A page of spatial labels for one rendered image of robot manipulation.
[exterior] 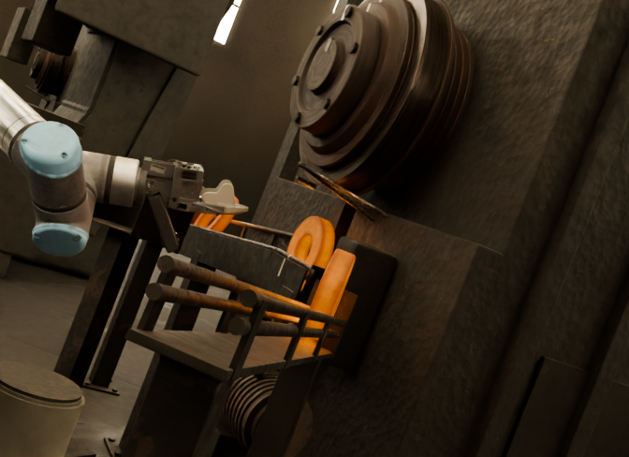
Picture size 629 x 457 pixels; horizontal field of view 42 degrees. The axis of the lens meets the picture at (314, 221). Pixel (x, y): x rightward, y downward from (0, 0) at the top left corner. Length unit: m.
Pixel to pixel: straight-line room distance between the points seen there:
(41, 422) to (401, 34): 1.04
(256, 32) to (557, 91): 10.95
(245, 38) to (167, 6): 7.96
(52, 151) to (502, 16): 0.92
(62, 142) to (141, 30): 2.97
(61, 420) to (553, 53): 1.04
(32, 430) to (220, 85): 11.27
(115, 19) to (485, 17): 2.74
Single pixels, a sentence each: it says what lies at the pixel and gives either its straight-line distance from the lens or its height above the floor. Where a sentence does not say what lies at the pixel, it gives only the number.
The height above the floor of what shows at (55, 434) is 0.48.
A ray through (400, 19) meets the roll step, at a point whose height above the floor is 1.25.
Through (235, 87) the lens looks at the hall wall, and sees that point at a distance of 12.21.
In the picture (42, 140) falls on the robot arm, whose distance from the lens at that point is 1.36.
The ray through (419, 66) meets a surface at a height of 1.15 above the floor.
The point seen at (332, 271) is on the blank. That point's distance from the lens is 1.20.
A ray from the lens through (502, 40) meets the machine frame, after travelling 1.69.
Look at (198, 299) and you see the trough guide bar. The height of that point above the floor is 0.72.
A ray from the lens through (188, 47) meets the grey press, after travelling 4.38.
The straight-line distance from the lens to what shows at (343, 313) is 1.34.
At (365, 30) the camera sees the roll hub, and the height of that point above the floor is 1.19.
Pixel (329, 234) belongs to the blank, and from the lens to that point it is 1.72.
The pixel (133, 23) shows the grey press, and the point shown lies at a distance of 4.28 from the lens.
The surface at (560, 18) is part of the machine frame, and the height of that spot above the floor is 1.31.
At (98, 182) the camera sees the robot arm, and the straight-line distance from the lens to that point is 1.52.
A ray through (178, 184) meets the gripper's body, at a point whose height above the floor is 0.78.
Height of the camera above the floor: 0.82
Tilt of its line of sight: 1 degrees down
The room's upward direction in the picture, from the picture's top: 21 degrees clockwise
